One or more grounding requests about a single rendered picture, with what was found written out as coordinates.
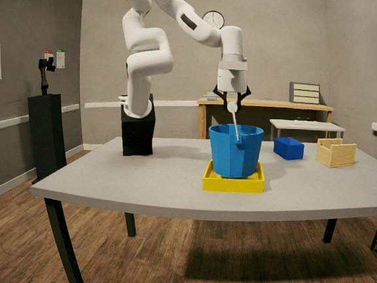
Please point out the blue open rectangular bin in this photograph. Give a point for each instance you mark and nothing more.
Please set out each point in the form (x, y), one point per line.
(288, 148)

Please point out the yellow square tray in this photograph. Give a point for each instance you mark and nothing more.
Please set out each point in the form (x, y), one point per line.
(214, 182)

